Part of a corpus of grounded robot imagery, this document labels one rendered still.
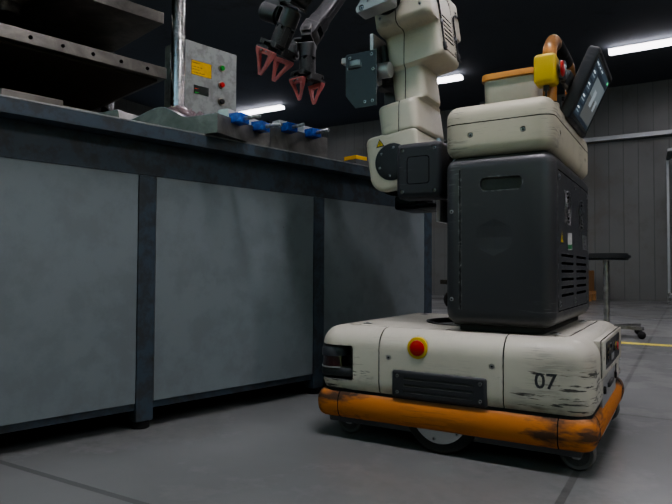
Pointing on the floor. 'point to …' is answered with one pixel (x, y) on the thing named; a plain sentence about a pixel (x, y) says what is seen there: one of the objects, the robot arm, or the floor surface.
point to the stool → (609, 290)
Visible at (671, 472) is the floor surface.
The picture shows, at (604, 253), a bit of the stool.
